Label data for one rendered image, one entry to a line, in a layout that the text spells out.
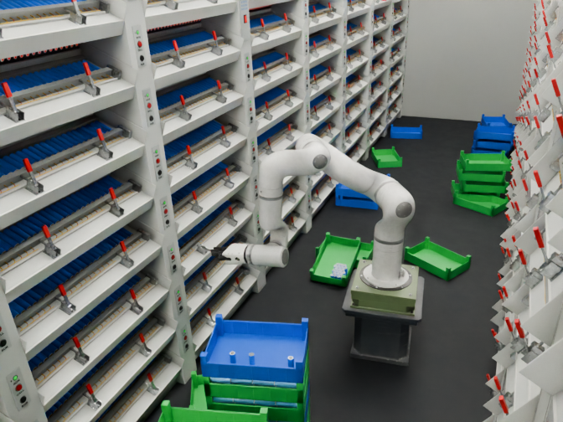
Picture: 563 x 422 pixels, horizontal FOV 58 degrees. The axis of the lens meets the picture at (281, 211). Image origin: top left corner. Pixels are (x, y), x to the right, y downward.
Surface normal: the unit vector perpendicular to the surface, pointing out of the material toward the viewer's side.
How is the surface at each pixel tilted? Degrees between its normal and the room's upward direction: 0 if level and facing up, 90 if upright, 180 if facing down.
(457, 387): 0
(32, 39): 113
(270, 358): 0
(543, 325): 90
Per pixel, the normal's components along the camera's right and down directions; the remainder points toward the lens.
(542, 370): -0.40, 0.42
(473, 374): -0.04, -0.90
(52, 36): 0.86, 0.48
